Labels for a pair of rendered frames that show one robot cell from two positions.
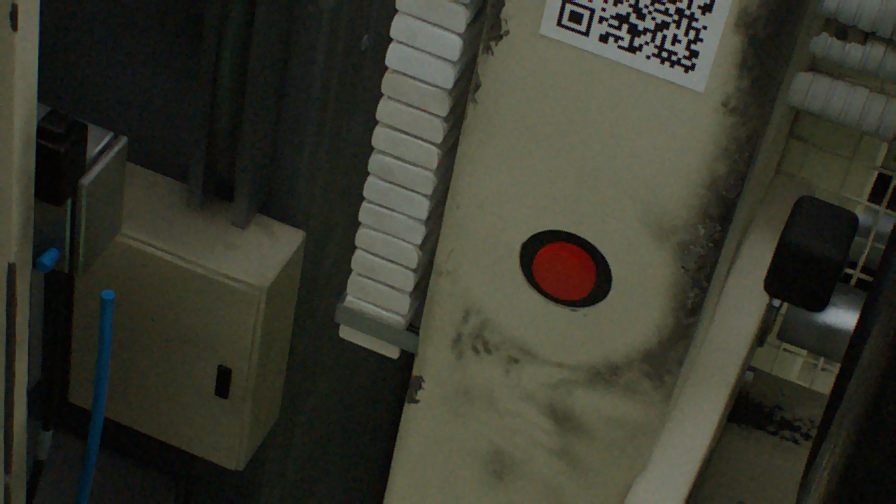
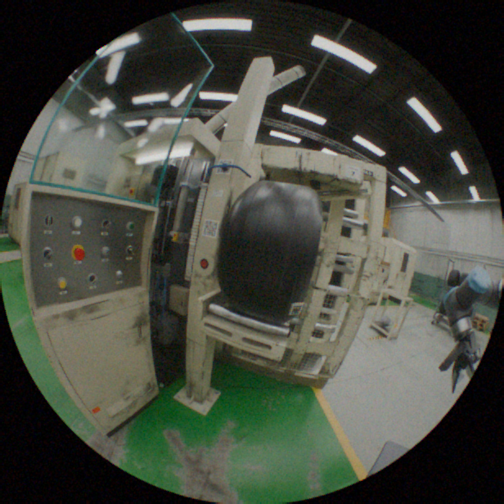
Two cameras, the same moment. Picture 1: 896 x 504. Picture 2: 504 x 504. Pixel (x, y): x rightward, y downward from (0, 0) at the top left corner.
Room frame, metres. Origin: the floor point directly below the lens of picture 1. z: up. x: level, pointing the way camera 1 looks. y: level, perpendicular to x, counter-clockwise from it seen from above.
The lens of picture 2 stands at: (-0.01, -0.28, 1.22)
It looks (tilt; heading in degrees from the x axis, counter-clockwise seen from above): 5 degrees down; 2
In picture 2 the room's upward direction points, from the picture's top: 12 degrees clockwise
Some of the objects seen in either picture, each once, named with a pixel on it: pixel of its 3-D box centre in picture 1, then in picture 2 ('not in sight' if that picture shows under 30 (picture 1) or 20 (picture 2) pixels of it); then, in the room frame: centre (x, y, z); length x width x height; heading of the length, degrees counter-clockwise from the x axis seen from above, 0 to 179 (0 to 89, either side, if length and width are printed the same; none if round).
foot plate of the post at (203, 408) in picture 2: not in sight; (197, 394); (0.77, -0.07, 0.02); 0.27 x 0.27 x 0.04; 76
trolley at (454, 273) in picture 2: not in sight; (460, 298); (2.00, -5.93, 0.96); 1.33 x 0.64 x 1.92; 6
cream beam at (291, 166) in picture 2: not in sight; (312, 171); (0.98, -0.52, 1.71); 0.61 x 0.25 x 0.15; 76
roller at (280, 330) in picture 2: not in sight; (247, 320); (0.59, -0.30, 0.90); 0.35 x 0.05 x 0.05; 76
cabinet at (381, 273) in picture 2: not in sight; (371, 283); (4.29, -3.93, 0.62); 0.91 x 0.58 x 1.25; 98
